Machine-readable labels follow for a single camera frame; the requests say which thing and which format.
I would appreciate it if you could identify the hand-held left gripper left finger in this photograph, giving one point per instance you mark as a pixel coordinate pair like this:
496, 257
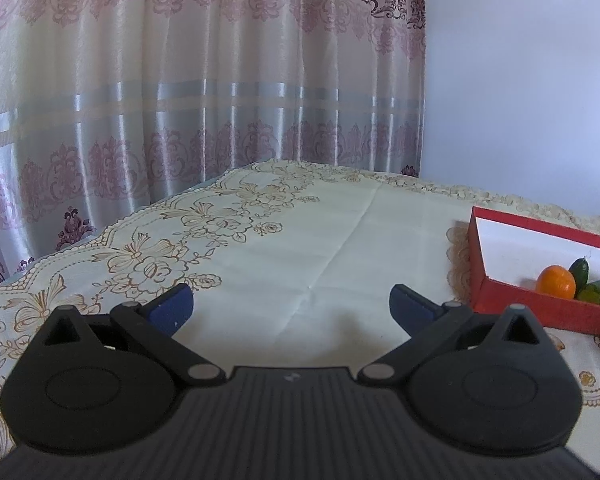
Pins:
173, 307

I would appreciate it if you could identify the shallow red cardboard box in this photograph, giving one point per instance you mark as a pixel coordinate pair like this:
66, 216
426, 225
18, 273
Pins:
510, 305

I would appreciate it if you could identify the small orange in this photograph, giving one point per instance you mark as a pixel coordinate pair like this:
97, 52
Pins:
556, 282

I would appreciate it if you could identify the small green fruit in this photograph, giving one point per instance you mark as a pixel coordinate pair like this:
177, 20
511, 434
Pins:
580, 270

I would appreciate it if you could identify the cream floral tablecloth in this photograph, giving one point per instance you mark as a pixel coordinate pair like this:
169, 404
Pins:
305, 240

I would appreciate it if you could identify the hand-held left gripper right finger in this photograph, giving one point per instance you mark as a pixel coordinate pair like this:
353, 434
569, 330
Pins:
409, 307

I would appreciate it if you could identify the floral patterned curtain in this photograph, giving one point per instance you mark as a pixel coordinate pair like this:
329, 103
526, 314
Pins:
180, 75

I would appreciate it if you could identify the round green tomato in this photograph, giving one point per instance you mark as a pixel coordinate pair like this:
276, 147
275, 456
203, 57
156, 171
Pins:
597, 292

